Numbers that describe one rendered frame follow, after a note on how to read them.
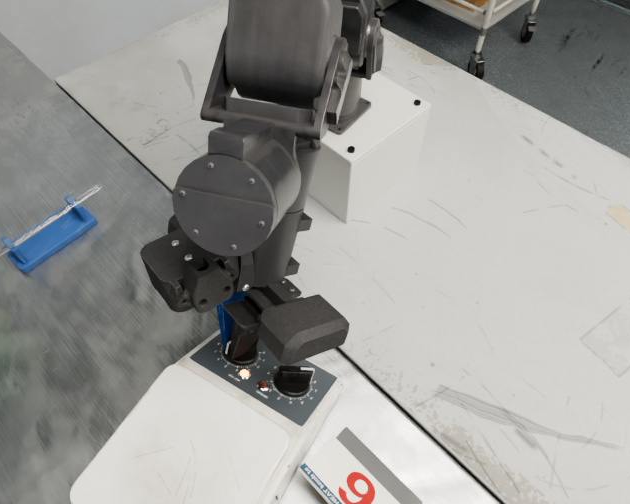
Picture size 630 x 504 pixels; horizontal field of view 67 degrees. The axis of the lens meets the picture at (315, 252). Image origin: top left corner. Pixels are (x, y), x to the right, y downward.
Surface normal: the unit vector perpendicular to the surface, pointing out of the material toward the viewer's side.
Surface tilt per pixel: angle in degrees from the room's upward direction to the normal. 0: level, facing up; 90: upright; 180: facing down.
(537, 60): 0
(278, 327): 20
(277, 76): 74
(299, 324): 30
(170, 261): 14
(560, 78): 0
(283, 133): 61
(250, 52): 55
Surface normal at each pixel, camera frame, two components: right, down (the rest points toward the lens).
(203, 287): 0.62, 0.50
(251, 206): -0.21, 0.43
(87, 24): 0.70, 0.59
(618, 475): 0.00, -0.56
